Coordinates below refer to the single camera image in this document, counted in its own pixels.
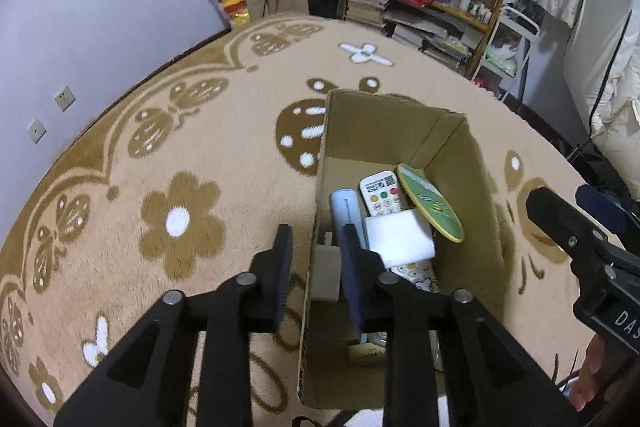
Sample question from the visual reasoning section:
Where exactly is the white trolley cart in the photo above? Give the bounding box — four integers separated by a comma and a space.
470, 4, 541, 88

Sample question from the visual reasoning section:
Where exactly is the cream plastic adapter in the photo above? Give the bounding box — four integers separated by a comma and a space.
311, 232, 346, 303

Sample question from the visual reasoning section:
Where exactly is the stack of old books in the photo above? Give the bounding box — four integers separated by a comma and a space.
344, 0, 391, 28

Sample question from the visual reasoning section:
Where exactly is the small tan box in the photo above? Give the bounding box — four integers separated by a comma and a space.
347, 342, 386, 368

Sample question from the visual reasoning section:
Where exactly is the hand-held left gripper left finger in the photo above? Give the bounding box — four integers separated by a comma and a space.
52, 224, 294, 427

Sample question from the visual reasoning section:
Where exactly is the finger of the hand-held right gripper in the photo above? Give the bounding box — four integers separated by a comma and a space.
575, 184, 629, 236
526, 186, 617, 264

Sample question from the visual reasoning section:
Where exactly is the pile of magazines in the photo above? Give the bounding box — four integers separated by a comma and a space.
385, 1, 484, 71

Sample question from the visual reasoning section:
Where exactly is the white remote with coloured buttons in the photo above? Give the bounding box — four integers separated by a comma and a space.
359, 171, 414, 219

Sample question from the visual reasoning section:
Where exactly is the pale blue white tube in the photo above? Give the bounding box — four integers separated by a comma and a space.
328, 188, 369, 254

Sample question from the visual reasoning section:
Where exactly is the brown cardboard box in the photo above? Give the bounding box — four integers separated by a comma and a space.
297, 88, 506, 410

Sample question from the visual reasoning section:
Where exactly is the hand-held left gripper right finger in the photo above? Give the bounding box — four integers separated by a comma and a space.
339, 223, 586, 427

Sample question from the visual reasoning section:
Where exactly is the person's right hand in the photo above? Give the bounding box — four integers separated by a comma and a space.
570, 335, 637, 413

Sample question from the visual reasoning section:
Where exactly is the white padded duvet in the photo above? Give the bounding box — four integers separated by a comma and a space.
564, 0, 640, 204

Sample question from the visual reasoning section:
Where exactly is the green oval disc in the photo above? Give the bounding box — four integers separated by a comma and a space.
396, 163, 465, 243

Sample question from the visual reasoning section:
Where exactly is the white charger cube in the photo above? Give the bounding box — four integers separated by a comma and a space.
364, 209, 436, 269

